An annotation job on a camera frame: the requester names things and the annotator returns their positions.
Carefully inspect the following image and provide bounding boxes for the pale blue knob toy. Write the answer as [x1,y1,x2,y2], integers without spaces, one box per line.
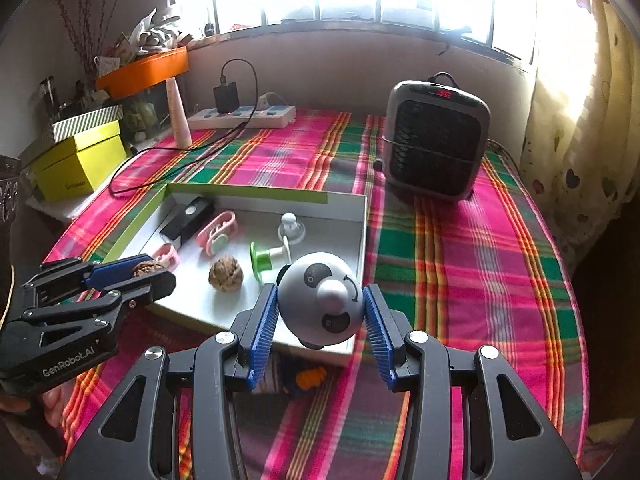
[278,212,307,246]

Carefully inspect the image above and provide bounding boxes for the dried twigs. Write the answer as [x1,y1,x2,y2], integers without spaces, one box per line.
[52,0,131,78]

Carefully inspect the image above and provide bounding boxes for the black silver bike light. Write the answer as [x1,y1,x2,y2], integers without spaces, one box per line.
[160,197,217,241]

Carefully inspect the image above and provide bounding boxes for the brown walnut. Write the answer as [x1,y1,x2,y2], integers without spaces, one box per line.
[208,256,246,292]
[131,259,166,278]

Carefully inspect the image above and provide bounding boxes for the small pink clip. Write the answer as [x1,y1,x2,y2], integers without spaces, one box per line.
[150,242,181,271]

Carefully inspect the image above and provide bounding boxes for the green white striped box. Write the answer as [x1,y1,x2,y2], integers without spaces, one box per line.
[51,105,124,143]

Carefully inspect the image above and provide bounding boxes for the dark glass press pot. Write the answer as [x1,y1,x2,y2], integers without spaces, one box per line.
[39,76,57,116]

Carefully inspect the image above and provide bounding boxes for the black charger adapter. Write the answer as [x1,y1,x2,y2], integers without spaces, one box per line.
[213,81,240,112]

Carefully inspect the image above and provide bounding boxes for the pink clip with mint insert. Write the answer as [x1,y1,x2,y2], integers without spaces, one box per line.
[196,210,237,257]

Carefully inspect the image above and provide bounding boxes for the yellow cardboard box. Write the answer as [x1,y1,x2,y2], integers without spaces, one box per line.
[32,120,126,203]

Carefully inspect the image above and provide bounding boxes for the white power strip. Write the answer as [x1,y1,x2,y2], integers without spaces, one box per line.
[186,104,297,130]

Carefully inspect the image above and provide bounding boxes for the white panda toy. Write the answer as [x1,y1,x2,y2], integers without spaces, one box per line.
[275,252,366,348]

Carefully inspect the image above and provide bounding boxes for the white plastic bags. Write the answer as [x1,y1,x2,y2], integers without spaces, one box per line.
[127,7,193,53]

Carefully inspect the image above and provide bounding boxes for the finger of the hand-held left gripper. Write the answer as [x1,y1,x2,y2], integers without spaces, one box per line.
[21,254,154,307]
[9,268,179,350]

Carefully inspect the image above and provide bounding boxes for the black printed object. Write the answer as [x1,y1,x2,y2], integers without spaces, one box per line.
[0,155,25,321]

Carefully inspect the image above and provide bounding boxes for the black charger cable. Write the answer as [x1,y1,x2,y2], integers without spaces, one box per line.
[110,58,259,196]

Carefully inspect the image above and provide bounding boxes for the person's left hand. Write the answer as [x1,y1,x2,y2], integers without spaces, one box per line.
[0,387,68,428]

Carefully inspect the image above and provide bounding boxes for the green white spool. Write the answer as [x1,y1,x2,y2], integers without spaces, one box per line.
[250,240,293,286]

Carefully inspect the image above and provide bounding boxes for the pink green plaid cloth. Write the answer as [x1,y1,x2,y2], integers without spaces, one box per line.
[42,110,591,480]

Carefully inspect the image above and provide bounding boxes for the heart print curtain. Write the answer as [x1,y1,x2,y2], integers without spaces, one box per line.
[517,0,640,271]

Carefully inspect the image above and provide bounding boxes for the white side table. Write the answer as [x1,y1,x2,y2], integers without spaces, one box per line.
[24,192,88,223]

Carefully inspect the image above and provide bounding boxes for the green white cardboard box tray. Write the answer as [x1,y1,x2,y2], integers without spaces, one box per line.
[102,182,368,368]

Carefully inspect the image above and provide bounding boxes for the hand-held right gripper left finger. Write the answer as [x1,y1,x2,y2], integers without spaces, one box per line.
[57,284,281,480]

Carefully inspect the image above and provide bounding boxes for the grey space heater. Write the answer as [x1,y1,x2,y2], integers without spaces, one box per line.
[381,79,492,203]

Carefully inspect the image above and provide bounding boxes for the small orange object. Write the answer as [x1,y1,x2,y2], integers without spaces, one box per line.
[295,366,328,392]

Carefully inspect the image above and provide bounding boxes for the orange box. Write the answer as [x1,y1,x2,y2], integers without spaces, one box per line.
[95,46,190,100]

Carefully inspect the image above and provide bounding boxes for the green glass jar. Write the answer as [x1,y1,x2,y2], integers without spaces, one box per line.
[122,97,161,133]

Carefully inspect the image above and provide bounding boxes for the white cream tube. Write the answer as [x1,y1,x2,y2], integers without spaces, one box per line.
[167,77,192,148]

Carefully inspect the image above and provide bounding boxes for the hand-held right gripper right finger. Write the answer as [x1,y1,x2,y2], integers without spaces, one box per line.
[362,284,583,480]

